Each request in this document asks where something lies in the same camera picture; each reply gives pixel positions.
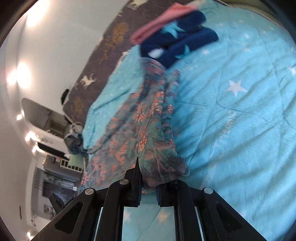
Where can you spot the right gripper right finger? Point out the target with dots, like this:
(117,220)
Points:
(203,214)

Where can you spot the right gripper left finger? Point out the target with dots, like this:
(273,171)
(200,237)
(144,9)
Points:
(96,214)

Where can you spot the floral teal garment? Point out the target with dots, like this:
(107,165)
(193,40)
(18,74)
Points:
(140,133)

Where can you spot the blue clothes pile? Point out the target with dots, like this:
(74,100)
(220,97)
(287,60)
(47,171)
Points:
(74,144)

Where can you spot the green cushion far left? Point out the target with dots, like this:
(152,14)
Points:
(77,163)

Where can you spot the dark deer pattern bedspread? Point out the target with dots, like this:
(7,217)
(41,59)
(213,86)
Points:
(112,46)

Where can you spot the navy star folded garment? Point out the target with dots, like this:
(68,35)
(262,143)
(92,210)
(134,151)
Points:
(177,39)

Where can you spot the pink folded garment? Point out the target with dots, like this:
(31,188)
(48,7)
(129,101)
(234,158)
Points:
(174,12)

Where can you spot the white grey strap item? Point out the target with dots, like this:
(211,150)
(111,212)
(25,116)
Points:
(76,128)

